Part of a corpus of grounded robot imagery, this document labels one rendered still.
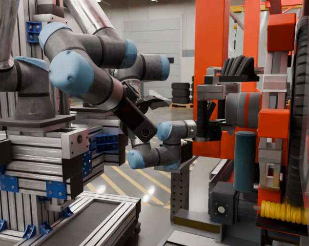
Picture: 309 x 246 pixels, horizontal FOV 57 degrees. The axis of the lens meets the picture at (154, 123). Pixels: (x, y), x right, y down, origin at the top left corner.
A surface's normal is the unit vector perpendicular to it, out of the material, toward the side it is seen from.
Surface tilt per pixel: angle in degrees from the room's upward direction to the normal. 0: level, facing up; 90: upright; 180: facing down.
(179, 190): 90
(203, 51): 90
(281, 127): 90
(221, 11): 90
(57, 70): 68
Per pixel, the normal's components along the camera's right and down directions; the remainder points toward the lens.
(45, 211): 0.95, 0.04
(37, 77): 0.68, 0.11
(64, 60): -0.44, -0.24
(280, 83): -0.42, 0.14
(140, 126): -0.09, 0.15
